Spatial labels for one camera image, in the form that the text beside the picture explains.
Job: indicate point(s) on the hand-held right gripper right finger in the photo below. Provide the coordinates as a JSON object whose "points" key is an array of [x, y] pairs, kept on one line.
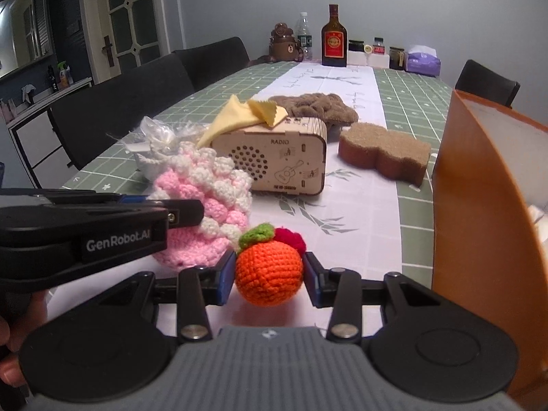
{"points": [[310, 284]]}

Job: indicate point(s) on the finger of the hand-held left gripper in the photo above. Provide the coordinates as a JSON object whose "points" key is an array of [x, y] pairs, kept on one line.
{"points": [[132, 199], [184, 214]]}

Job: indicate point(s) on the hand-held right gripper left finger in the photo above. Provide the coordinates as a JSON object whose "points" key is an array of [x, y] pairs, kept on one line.
{"points": [[227, 280]]}

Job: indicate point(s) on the pink white crocheted pouch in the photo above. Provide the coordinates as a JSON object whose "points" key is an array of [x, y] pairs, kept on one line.
{"points": [[214, 197]]}

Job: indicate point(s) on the orange crocheted fruit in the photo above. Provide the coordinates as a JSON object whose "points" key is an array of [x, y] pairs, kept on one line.
{"points": [[267, 272]]}

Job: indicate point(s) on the red crocheted fruit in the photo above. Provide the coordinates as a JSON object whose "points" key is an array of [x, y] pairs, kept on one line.
{"points": [[293, 239]]}

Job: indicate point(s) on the clear plastic bag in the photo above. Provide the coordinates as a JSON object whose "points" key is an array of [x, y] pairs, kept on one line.
{"points": [[158, 137]]}

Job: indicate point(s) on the yellow cloth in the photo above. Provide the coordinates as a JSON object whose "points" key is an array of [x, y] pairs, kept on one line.
{"points": [[233, 115]]}

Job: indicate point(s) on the brown sponge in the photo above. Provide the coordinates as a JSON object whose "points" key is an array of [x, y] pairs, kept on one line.
{"points": [[385, 150]]}

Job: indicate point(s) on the orange cardboard box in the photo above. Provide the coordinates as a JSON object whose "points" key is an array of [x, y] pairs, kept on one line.
{"points": [[471, 222]]}

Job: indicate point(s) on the brown towel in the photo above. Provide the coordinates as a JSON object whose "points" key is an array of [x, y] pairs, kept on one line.
{"points": [[325, 107]]}

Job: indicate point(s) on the person's left hand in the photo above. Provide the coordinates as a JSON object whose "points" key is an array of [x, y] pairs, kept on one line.
{"points": [[28, 329]]}

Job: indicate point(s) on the black chair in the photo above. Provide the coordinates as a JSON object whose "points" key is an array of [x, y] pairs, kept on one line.
{"points": [[214, 60], [486, 81], [120, 107]]}

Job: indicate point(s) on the woven wicker basket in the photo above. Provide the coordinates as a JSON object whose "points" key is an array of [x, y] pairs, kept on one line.
{"points": [[265, 158]]}

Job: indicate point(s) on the white sideboard cabinet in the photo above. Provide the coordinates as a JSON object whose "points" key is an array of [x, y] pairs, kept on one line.
{"points": [[38, 132]]}

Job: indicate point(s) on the spray bottle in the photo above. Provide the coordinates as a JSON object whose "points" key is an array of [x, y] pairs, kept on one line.
{"points": [[65, 75]]}

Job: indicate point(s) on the dark bottle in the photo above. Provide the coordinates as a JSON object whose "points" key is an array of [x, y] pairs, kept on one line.
{"points": [[52, 79]]}

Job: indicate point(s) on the white glazed door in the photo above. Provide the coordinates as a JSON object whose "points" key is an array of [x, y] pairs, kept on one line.
{"points": [[132, 13]]}

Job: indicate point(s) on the brown glass jug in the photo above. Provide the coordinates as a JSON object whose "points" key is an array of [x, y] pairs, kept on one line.
{"points": [[284, 43]]}

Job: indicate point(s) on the clear water bottle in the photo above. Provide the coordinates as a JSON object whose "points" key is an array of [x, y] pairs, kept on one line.
{"points": [[304, 38]]}

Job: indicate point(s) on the brown liquor bottle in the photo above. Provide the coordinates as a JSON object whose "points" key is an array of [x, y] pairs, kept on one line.
{"points": [[334, 43]]}

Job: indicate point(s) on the white box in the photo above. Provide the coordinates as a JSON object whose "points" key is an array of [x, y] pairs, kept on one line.
{"points": [[379, 60]]}

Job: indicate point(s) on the short dark jar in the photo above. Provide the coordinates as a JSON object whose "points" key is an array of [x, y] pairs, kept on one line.
{"points": [[355, 46]]}

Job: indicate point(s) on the tall dark jar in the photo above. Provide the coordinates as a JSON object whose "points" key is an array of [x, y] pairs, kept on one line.
{"points": [[397, 58]]}

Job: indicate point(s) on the small red label jar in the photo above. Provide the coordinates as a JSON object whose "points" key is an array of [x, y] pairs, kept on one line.
{"points": [[378, 47]]}

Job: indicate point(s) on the purple tissue pack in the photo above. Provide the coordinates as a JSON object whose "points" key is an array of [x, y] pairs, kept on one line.
{"points": [[423, 62]]}

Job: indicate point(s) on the wall mirror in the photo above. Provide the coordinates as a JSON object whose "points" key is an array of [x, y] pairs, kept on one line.
{"points": [[23, 34]]}

